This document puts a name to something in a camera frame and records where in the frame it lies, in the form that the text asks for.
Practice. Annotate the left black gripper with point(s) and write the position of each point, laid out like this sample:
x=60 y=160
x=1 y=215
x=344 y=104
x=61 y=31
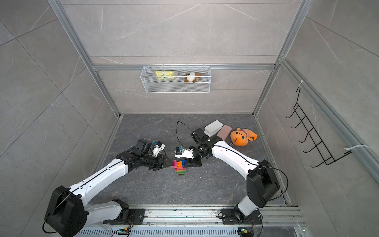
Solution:
x=164 y=164

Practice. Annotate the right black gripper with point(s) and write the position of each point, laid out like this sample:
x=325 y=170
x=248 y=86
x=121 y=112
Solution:
x=194 y=162

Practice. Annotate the red lego brick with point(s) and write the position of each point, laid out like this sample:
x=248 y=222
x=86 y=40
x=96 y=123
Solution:
x=179 y=168

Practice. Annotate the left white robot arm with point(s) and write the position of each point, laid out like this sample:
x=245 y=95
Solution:
x=69 y=209

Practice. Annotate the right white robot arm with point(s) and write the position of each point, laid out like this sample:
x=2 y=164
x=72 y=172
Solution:
x=261 y=181

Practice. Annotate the white rectangular box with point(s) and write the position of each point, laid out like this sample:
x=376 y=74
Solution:
x=213 y=128

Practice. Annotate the pink rectangular box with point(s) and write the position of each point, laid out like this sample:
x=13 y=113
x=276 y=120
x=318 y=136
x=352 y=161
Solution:
x=224 y=132

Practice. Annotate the orange plush toy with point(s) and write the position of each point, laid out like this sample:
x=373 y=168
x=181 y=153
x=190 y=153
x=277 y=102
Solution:
x=241 y=137

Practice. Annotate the brown white plush toy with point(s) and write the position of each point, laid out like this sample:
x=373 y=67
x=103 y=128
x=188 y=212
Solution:
x=192 y=77

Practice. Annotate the yellow packet in basket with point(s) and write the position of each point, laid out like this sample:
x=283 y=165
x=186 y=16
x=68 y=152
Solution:
x=166 y=75

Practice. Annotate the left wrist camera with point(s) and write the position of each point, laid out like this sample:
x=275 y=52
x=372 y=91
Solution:
x=158 y=149

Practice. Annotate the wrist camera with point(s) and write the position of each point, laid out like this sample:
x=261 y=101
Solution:
x=184 y=153
x=158 y=149

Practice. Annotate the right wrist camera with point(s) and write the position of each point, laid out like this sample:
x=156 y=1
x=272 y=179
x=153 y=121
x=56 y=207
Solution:
x=184 y=153

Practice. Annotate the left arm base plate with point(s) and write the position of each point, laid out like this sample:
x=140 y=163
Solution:
x=130 y=216

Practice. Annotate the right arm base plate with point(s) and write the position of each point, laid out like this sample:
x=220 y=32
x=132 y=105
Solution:
x=231 y=216

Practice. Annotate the white wire basket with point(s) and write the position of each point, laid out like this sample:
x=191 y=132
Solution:
x=153 y=85

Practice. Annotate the aluminium mounting rail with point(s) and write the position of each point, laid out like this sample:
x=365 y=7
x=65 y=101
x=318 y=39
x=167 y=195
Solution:
x=215 y=216

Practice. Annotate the black wall hook rack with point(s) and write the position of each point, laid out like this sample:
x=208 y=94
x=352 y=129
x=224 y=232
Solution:
x=313 y=135

